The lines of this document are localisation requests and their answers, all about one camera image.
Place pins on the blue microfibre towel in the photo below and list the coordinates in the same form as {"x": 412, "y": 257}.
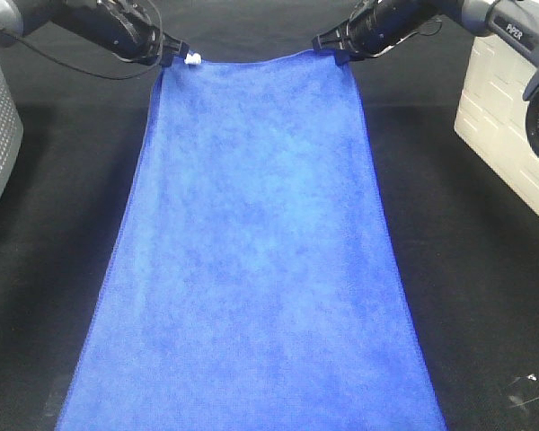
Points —
{"x": 253, "y": 284}

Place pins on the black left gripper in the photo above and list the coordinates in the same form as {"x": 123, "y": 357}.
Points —
{"x": 125, "y": 29}

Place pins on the white slotted storage box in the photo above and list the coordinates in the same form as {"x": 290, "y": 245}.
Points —
{"x": 491, "y": 115}

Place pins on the black table cloth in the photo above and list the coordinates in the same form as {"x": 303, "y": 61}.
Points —
{"x": 466, "y": 245}

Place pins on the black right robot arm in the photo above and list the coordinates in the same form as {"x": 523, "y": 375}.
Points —
{"x": 510, "y": 29}

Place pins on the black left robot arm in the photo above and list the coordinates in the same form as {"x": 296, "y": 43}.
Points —
{"x": 19, "y": 19}

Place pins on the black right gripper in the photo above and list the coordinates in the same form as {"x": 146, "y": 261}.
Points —
{"x": 372, "y": 29}

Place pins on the right clear tape piece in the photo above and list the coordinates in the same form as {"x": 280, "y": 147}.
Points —
{"x": 522, "y": 392}

